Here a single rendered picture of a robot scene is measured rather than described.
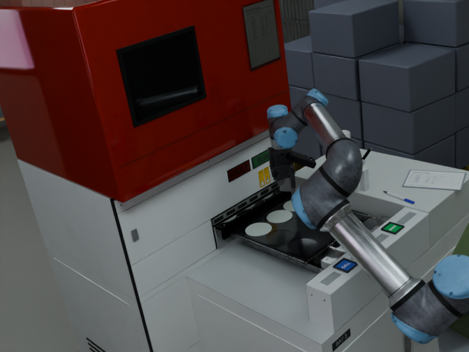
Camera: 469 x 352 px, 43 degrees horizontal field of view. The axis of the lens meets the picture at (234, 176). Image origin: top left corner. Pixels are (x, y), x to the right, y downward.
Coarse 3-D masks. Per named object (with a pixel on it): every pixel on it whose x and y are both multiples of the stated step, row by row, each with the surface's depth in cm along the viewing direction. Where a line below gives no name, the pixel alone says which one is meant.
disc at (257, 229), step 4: (252, 224) 227; (256, 224) 226; (260, 224) 226; (264, 224) 226; (268, 224) 225; (248, 228) 224; (252, 228) 224; (256, 228) 224; (260, 228) 223; (264, 228) 223; (268, 228) 222; (248, 232) 222; (252, 232) 222; (256, 232) 221; (260, 232) 221; (264, 232) 220; (268, 232) 220
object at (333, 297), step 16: (384, 224) 201; (400, 224) 200; (416, 224) 198; (384, 240) 192; (400, 240) 193; (416, 240) 201; (400, 256) 195; (416, 256) 203; (320, 272) 181; (336, 272) 180; (352, 272) 179; (320, 288) 174; (336, 288) 173; (352, 288) 179; (368, 288) 185; (320, 304) 176; (336, 304) 174; (352, 304) 181; (320, 320) 179; (336, 320) 176
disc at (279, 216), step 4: (272, 212) 233; (276, 212) 232; (280, 212) 232; (284, 212) 231; (288, 212) 231; (268, 216) 231; (272, 216) 230; (276, 216) 230; (280, 216) 229; (284, 216) 229; (288, 216) 228; (268, 220) 228; (272, 220) 227; (276, 220) 227; (280, 220) 226; (284, 220) 226
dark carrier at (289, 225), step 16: (272, 208) 236; (272, 224) 224; (288, 224) 223; (304, 224) 221; (256, 240) 216; (272, 240) 214; (288, 240) 213; (304, 240) 211; (320, 240) 209; (304, 256) 202
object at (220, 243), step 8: (272, 192) 239; (280, 192) 242; (256, 200) 235; (264, 200) 236; (248, 208) 231; (256, 208) 234; (232, 216) 226; (240, 216) 229; (216, 224) 222; (224, 224) 223; (216, 232) 221; (216, 240) 223; (224, 240) 225; (232, 240) 229
